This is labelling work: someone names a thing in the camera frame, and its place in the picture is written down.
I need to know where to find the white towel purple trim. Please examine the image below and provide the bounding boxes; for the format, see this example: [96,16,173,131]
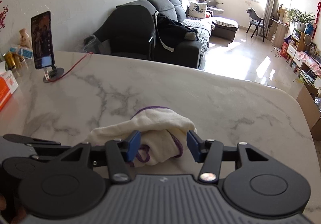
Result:
[85,106,197,167]

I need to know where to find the round grey phone stand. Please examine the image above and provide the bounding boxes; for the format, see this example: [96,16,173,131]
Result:
[43,65,64,83]

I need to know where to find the orange white tissue box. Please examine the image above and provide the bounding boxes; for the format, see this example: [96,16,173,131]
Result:
[0,71,18,110]

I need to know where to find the cardboard box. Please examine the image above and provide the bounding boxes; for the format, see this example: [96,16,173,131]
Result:
[296,84,320,141]

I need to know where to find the golden cans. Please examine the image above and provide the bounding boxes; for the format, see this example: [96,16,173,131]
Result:
[3,52,24,70]

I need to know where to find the blue white packet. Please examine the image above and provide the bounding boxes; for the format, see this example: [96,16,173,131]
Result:
[9,45,33,59]

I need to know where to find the low shelf cabinet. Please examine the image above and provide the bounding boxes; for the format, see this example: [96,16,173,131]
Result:
[286,28,320,93]

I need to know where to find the wooden desk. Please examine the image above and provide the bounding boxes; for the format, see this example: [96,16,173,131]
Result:
[267,18,289,49]

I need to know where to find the beige drink bottle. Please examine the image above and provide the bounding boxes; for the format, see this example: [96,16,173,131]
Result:
[19,28,32,49]

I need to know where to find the dark wooden chair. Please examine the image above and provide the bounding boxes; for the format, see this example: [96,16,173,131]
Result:
[246,8,265,41]

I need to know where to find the white deer pillow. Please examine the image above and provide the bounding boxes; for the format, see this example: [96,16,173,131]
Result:
[189,2,207,19]

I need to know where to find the dark grey sofa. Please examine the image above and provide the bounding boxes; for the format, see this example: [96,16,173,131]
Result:
[93,0,239,69]

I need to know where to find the black smartphone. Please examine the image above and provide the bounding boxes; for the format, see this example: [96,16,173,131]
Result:
[31,11,55,70]

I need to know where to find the green potted plant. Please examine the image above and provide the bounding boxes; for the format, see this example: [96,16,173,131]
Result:
[287,8,315,32]

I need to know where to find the red charging cable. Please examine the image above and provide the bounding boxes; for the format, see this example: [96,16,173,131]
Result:
[47,52,94,84]

